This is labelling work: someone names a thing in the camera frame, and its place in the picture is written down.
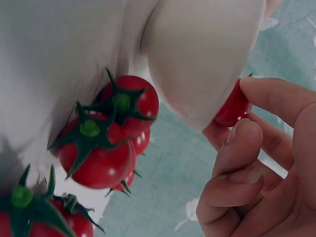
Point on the person's right hand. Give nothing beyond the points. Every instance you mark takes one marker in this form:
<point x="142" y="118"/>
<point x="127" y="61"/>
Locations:
<point x="291" y="192"/>

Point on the person's left hand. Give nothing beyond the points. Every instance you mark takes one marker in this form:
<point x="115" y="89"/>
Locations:
<point x="272" y="7"/>

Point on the person's left fingers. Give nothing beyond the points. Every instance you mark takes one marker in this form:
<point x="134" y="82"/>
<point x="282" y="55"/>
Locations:
<point x="272" y="7"/>

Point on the red cherry tomato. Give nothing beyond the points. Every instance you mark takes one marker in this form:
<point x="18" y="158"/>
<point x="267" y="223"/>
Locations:
<point x="232" y="111"/>

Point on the white bowl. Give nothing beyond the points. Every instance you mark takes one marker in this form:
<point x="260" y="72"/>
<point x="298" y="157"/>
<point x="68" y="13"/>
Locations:
<point x="197" y="61"/>

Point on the pile of red tomatoes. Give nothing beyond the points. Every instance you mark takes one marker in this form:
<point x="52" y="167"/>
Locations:
<point x="98" y="160"/>

